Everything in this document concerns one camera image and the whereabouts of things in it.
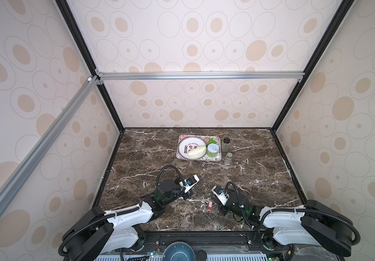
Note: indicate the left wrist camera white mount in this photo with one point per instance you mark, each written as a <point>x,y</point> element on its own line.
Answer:
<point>189,183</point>

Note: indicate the floral rectangular tray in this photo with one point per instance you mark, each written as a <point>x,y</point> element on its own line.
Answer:
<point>205,158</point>

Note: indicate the dark lid glass jar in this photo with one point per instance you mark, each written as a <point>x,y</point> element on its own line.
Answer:
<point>226,145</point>

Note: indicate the black corner frame post right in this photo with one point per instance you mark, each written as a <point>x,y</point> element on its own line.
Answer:
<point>326,38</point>

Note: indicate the green toy leaf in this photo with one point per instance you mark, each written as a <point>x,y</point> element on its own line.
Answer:
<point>212,141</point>

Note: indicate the small clear glass jar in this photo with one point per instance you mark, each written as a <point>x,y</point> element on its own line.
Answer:
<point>228,159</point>

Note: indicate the silver aluminium crossbar left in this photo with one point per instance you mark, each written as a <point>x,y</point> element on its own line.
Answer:
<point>16,181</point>

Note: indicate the green tin can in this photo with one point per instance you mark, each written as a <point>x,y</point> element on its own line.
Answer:
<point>213,150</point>

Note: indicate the white plate with red text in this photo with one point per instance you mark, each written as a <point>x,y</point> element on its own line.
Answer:
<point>190,143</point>

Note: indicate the black corner frame post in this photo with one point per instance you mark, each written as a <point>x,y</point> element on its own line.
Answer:
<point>77,36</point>
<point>326,38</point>

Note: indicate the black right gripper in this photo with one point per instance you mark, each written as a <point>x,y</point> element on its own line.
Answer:
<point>221,210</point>

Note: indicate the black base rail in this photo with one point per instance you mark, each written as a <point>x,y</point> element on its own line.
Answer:
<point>219,242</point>

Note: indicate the pale green toy cabbage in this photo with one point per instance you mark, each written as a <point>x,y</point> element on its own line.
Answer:
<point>197,153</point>

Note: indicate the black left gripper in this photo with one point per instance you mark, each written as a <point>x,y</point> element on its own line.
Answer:
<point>187,194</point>

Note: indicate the silver aluminium crossbar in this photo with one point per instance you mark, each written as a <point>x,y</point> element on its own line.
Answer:
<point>16,181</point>
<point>102,76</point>

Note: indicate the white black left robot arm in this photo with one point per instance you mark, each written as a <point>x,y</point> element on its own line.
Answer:
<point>100,231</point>

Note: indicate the silver aluminium crossbar back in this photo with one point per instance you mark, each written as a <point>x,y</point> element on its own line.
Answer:
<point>102,76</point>

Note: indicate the black corner frame post left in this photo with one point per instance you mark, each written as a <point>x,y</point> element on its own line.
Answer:
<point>77,36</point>

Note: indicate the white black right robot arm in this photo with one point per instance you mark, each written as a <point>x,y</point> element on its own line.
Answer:
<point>310,224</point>

